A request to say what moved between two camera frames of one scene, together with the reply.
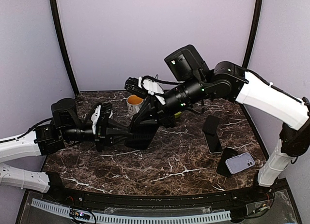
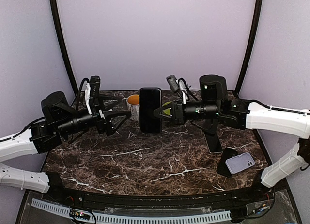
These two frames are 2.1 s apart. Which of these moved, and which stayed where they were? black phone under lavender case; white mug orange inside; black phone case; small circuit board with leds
Moved: black phone case
Stayed: white mug orange inside; black phone under lavender case; small circuit board with leds
